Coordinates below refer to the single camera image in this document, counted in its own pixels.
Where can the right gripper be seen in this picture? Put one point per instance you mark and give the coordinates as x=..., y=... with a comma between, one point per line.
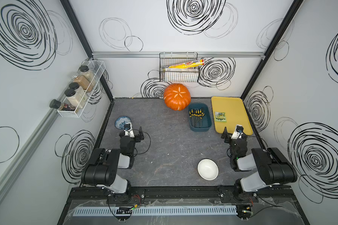
x=228, y=137

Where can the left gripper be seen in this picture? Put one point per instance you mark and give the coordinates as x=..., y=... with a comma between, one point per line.
x=136, y=138

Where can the teal storage box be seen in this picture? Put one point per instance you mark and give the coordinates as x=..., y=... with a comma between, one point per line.
x=199, y=117

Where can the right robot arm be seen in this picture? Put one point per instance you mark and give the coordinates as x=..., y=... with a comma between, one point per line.
x=272, y=166

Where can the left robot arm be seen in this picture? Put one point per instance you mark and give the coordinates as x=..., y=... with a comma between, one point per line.
x=101, y=169

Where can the blue white patterned bowl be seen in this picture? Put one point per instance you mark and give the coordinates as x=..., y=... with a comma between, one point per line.
x=121, y=122

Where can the green snack packet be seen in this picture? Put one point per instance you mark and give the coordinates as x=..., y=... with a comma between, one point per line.
x=219, y=117

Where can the yellow tray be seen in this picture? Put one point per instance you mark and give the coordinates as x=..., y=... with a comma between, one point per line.
x=235, y=112

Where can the orange pumpkin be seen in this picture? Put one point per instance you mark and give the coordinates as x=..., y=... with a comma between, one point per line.
x=177, y=97

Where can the spice jar cream powder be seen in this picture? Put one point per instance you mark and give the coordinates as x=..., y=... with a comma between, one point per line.
x=74, y=98

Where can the spice jar brown powder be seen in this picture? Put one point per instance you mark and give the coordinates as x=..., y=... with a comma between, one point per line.
x=83, y=82

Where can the spice jar white powder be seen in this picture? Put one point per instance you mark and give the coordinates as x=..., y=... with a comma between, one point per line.
x=78, y=89

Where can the yellow tube package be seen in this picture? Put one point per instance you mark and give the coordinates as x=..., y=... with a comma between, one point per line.
x=190, y=64

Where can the dark pepper grinder jar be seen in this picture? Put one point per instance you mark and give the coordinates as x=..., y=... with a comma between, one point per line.
x=61, y=106

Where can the spice jar green herbs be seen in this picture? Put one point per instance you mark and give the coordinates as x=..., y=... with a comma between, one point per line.
x=86, y=72

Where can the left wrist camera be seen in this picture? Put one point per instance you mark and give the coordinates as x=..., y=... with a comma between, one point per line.
x=128, y=130

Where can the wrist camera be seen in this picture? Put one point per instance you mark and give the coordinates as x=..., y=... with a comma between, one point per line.
x=238, y=131
x=128, y=130

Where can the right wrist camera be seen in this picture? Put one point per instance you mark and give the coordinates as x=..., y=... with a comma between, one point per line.
x=238, y=131

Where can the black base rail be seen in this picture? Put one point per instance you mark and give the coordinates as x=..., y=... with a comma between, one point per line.
x=143, y=195

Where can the black wire basket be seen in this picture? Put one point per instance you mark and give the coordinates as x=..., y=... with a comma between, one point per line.
x=177, y=74

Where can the grey slotted cable duct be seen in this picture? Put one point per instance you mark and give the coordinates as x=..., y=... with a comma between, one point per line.
x=155, y=211

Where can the clear wall shelf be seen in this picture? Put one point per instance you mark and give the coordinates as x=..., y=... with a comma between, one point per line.
x=88, y=112

